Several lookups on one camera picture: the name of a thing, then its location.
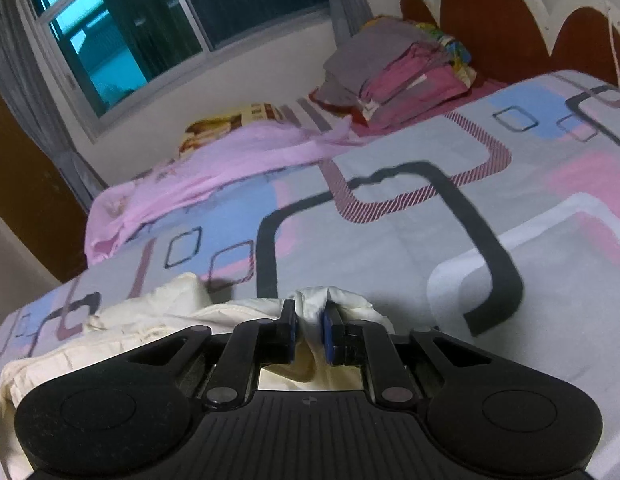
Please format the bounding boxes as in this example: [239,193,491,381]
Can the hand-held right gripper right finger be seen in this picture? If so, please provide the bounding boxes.
[322,305,497,408]

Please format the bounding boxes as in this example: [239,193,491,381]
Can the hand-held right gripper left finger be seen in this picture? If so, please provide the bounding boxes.
[122,299,297,408]

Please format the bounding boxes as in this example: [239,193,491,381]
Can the white puffer jacket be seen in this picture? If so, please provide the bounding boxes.
[0,272,391,480]

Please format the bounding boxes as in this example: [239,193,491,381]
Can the pile of folded clothes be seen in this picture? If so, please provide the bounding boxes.
[309,16,472,133]

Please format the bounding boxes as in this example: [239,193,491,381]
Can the bed with patterned sheet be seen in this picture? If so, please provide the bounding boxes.
[0,67,620,480]

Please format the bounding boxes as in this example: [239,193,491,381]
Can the pink blanket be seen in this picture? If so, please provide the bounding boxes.
[84,112,361,263]

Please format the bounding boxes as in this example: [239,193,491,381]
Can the yellow printed pillow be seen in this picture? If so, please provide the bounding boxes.
[179,101,295,162]

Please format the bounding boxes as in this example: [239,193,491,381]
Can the brown wooden door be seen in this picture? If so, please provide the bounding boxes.
[0,77,90,283]

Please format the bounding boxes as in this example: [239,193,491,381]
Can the colourful printed cloth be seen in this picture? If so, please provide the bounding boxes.
[362,16,478,86]

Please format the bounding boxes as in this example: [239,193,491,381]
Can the brown and white headboard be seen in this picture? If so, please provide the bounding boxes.
[399,0,620,93]

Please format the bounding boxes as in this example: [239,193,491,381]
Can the window with white frame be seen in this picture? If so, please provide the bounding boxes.
[7,0,335,136]

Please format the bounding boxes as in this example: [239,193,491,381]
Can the white cable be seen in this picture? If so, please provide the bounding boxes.
[592,0,620,93]

